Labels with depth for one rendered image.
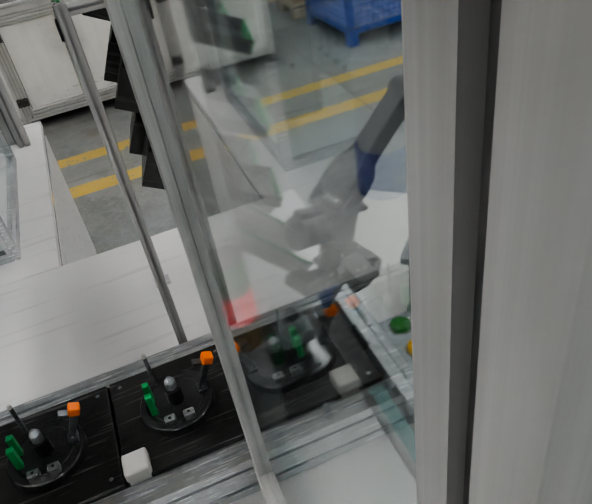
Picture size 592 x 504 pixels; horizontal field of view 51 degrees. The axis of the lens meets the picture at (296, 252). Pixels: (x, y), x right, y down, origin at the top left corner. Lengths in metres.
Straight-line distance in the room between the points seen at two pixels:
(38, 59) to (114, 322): 3.53
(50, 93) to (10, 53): 0.37
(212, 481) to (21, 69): 4.16
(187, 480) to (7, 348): 0.72
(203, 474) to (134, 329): 0.55
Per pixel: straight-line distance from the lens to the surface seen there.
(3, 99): 2.62
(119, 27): 0.63
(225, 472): 1.13
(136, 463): 1.15
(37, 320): 1.73
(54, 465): 1.20
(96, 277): 1.79
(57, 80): 5.01
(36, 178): 2.40
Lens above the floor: 1.89
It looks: 38 degrees down
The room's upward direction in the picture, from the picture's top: 10 degrees counter-clockwise
